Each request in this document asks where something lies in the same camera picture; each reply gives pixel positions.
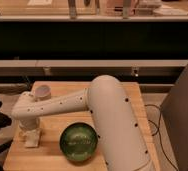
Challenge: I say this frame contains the white sponge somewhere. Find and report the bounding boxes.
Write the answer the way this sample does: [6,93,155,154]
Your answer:
[24,130,41,148]

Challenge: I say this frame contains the black floor cable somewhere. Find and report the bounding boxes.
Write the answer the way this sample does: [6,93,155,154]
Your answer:
[144,103,180,171]

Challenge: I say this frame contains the white paper cup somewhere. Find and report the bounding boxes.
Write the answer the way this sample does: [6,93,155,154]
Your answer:
[35,85,51,101]

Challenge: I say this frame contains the green ceramic bowl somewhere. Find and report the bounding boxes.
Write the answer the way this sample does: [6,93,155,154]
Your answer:
[59,122,98,162]

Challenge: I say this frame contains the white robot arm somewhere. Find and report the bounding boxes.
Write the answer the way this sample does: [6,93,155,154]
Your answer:
[11,75,155,171]

